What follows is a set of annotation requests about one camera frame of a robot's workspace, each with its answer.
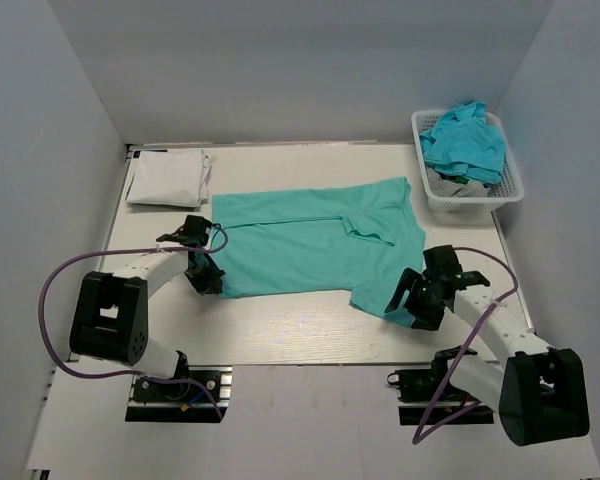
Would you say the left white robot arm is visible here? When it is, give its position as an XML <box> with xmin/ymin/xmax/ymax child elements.
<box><xmin>69</xmin><ymin>215</ymin><xmax>224</xmax><ymax>380</ymax></box>

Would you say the white plastic basket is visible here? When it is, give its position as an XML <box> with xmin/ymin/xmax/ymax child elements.
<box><xmin>411</xmin><ymin>101</ymin><xmax>524</xmax><ymax>212</ymax></box>

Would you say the blue t shirt in basket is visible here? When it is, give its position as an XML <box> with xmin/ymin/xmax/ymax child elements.
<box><xmin>419</xmin><ymin>101</ymin><xmax>506</xmax><ymax>185</ymax></box>

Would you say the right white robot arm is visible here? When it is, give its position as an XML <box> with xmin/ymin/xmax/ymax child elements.
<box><xmin>386</xmin><ymin>245</ymin><xmax>590</xmax><ymax>446</ymax></box>

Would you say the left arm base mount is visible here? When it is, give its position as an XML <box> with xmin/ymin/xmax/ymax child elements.
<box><xmin>125</xmin><ymin>366</ymin><xmax>233</xmax><ymax>424</ymax></box>

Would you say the grey shirt in basket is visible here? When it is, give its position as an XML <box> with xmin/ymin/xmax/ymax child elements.
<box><xmin>426</xmin><ymin>168</ymin><xmax>489</xmax><ymax>198</ymax></box>

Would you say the folded white t shirt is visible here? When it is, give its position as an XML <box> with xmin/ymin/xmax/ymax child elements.
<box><xmin>126</xmin><ymin>149</ymin><xmax>212</xmax><ymax>209</ymax></box>

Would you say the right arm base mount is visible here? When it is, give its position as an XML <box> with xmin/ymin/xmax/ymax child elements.
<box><xmin>386</xmin><ymin>347</ymin><xmax>476</xmax><ymax>426</ymax></box>

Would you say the green t shirt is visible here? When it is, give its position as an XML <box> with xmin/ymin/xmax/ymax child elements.
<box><xmin>212</xmin><ymin>177</ymin><xmax>426</xmax><ymax>327</ymax></box>

